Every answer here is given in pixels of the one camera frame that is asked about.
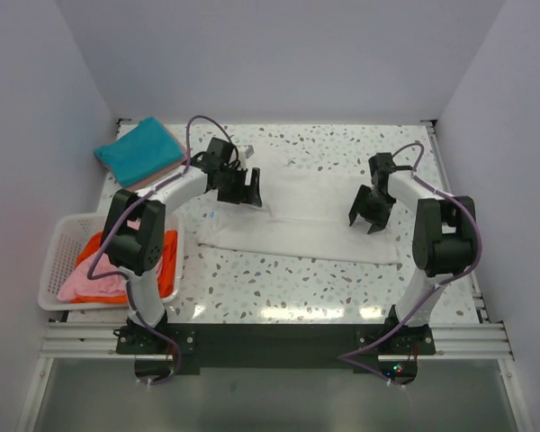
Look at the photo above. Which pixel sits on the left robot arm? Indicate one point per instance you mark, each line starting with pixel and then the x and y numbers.
pixel 133 234

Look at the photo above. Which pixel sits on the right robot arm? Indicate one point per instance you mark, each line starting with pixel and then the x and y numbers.
pixel 427 238

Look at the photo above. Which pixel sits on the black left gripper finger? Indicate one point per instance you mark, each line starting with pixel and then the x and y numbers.
pixel 233 197
pixel 253 189

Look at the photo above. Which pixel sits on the folded pink t shirt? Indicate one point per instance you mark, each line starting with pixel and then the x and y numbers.
pixel 161 174

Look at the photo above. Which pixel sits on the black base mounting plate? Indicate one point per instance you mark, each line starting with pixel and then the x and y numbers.
pixel 187 349

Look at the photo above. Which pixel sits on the folded teal t shirt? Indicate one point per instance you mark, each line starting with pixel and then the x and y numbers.
pixel 142 152

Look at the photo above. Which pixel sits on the white plastic basket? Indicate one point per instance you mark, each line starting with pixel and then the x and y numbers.
pixel 67 242

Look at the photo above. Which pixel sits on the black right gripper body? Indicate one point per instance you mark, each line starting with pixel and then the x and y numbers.
pixel 376 204

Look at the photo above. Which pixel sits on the crumpled pink t shirt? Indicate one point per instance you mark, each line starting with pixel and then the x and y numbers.
pixel 79 288

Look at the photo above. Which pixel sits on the aluminium frame rail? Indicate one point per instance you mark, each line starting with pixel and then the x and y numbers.
pixel 305 309

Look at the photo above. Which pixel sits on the crumpled orange t shirt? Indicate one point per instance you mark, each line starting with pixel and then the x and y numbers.
pixel 166 267

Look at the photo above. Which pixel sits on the white t shirt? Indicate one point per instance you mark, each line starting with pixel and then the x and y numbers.
pixel 304 214

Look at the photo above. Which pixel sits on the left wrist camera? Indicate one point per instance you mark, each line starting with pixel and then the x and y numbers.
pixel 244 153

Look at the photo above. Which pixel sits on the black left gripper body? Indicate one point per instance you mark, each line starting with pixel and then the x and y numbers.
pixel 232 178

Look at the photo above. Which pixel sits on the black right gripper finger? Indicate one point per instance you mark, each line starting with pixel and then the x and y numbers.
pixel 377 225
pixel 358 204

